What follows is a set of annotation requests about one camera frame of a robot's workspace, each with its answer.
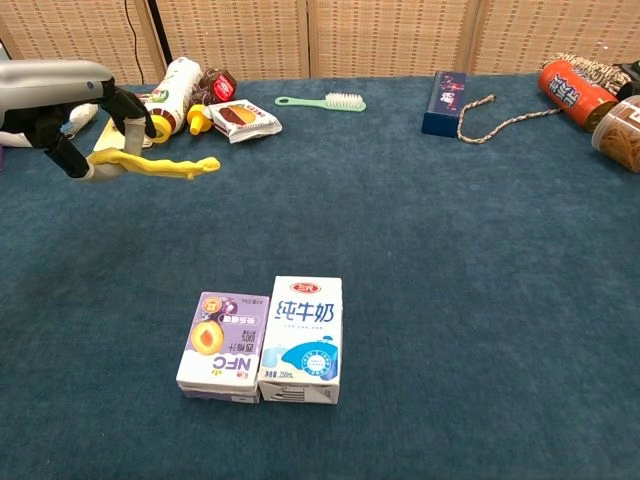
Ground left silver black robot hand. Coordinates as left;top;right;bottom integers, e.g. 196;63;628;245
0;59;157;184

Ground yellow rubber toy strip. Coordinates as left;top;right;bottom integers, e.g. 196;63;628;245
85;149;222;181

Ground bamboo folding screen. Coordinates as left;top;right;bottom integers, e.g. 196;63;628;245
154;0;640;81
0;0;166;86

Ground razor on yellow card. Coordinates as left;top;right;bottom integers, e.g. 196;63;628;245
93;117;151;152

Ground black stand pole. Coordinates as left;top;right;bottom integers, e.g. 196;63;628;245
147;0;174;76

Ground white bottle yellow cap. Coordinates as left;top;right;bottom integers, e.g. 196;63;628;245
144;56;204;145

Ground dark brown bottle yellow cap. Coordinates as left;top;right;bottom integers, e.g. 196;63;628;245
187;67;239;136

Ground white wrapped snack cake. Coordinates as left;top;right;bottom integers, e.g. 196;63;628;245
207;98;284;145

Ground teal scrubbing brush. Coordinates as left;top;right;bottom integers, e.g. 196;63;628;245
274;92;368;113

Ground purple juice carton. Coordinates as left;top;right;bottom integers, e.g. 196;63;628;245
175;291;271;405

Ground white blue milk carton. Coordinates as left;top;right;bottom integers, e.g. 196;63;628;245
257;275;344;405

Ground dark blue table cloth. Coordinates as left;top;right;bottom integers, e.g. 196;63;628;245
0;72;640;480

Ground dark blue long box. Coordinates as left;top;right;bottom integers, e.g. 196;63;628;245
421;70;469;139

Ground orange drink can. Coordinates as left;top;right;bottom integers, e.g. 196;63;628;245
537;58;620;134

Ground clear tub orange snacks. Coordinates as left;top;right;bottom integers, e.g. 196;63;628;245
591;94;640;175

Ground thin black hanging cable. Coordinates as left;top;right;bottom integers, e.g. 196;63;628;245
123;0;146;85

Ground beige braided rope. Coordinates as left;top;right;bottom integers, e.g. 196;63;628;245
457;51;631;145

